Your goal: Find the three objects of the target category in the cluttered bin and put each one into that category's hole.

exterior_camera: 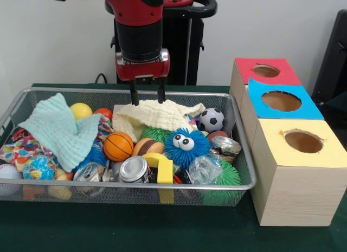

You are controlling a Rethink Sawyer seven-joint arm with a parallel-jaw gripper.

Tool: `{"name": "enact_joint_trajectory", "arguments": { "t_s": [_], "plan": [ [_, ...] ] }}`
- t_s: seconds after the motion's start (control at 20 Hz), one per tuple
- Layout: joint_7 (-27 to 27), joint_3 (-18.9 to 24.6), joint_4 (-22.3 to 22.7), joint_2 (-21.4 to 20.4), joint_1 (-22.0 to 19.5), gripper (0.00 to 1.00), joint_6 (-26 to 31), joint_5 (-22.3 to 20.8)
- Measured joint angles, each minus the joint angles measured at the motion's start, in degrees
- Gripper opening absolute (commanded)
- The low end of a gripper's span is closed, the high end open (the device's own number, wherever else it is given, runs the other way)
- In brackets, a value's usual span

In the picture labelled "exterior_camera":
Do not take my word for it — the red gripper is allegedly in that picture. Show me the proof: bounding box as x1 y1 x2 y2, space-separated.
115 53 170 106

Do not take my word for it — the cream yellow waffle cloth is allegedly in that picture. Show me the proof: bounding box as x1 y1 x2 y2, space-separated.
112 99 207 143

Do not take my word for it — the mint green waffle cloth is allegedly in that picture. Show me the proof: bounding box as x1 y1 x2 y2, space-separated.
18 93 104 172

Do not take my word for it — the wooden box with three holes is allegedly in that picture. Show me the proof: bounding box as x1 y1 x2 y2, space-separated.
229 58 347 227

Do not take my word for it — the orange red ball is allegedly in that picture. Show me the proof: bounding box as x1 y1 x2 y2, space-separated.
94 107 113 121

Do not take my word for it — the small orange basketball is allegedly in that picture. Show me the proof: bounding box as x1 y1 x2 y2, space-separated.
103 132 134 162

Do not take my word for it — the small black white soccer ball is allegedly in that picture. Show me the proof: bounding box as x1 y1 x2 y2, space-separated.
198 108 225 133

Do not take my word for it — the yellow ball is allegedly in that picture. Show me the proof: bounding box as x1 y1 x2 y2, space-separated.
70 102 93 121

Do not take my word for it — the blue fuzzy ball with eyes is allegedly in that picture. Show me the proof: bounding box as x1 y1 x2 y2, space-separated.
164 127 211 170

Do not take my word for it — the silver metal can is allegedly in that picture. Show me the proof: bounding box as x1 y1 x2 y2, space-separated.
118 156 150 183

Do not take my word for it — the yellow plastic block toy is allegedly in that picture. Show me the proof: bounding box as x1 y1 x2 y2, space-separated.
142 152 174 185

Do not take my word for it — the green spiky ball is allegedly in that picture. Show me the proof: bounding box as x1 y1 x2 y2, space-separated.
203 160 241 205

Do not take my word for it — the dark green table cloth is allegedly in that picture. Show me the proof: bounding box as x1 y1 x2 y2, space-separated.
0 83 347 252

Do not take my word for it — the black chair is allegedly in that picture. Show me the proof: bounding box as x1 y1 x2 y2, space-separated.
312 10 347 134

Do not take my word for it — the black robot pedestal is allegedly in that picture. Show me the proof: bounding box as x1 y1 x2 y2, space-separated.
106 0 217 85

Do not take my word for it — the shallow wire mesh bin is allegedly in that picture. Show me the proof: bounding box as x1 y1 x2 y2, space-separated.
0 88 257 206

